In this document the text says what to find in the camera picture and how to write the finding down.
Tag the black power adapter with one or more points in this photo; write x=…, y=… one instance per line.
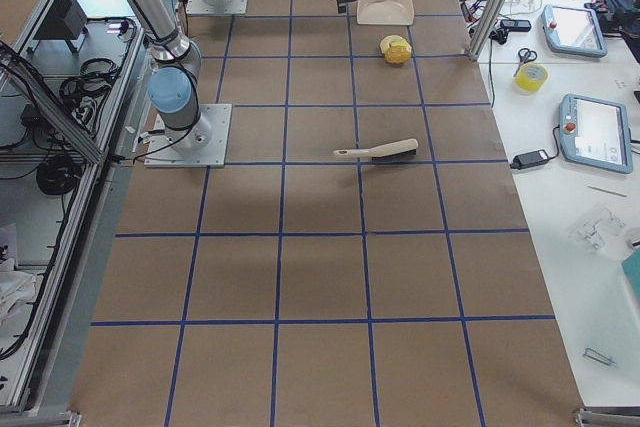
x=530, y=159

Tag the upper blue teach pendant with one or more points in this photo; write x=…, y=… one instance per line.
x=573, y=31

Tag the black handled scissors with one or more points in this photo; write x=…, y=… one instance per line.
x=526, y=55

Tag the yellow lemon toy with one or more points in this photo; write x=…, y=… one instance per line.
x=397, y=54

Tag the clear plastic packaging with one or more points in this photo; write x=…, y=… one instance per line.
x=587, y=230

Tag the lower blue teach pendant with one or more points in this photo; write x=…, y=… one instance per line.
x=596, y=133

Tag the yellow tape roll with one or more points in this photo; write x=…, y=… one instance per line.
x=530, y=77

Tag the beige plastic dustpan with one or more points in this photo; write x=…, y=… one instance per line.
x=385, y=12

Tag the blue teach pendant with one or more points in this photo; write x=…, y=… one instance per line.
x=573, y=31
x=596, y=133

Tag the beige hand brush black bristles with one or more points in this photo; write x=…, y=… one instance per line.
x=394, y=151

